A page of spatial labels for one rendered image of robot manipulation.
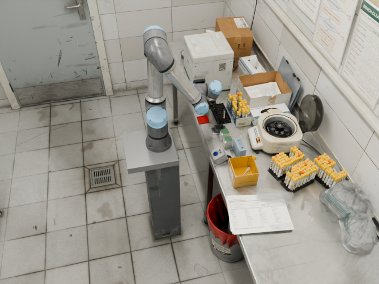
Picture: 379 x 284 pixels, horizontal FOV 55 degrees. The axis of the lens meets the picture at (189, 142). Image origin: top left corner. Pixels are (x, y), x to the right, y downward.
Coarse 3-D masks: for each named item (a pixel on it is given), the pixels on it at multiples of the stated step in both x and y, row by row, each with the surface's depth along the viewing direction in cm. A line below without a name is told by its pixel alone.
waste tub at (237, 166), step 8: (232, 160) 200; (240, 160) 201; (248, 160) 202; (232, 168) 193; (240, 168) 205; (256, 168) 194; (232, 176) 195; (240, 176) 190; (248, 176) 191; (256, 176) 193; (232, 184) 198; (240, 184) 195; (248, 184) 196; (256, 184) 198
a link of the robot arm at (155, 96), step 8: (144, 32) 181; (152, 32) 176; (160, 32) 178; (144, 40) 177; (152, 72) 191; (152, 80) 194; (160, 80) 195; (152, 88) 198; (160, 88) 199; (152, 96) 202; (160, 96) 203; (152, 104) 204; (160, 104) 205
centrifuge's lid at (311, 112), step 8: (312, 96) 202; (304, 104) 216; (312, 104) 212; (320, 104) 198; (304, 112) 218; (312, 112) 214; (320, 112) 197; (304, 120) 218; (312, 120) 213; (320, 120) 198; (304, 128) 212; (312, 128) 202
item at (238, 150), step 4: (236, 140) 207; (236, 144) 206; (240, 144) 205; (232, 148) 214; (236, 148) 207; (240, 148) 203; (244, 148) 203; (232, 152) 213; (236, 152) 208; (240, 152) 203; (244, 152) 204; (232, 156) 212; (236, 156) 210; (240, 156) 206
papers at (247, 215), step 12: (228, 204) 188; (240, 204) 188; (252, 204) 188; (264, 204) 188; (276, 204) 188; (240, 216) 183; (252, 216) 183; (264, 216) 183; (276, 216) 183; (288, 216) 183; (240, 228) 178; (252, 228) 178; (264, 228) 178; (276, 228) 178; (288, 228) 178
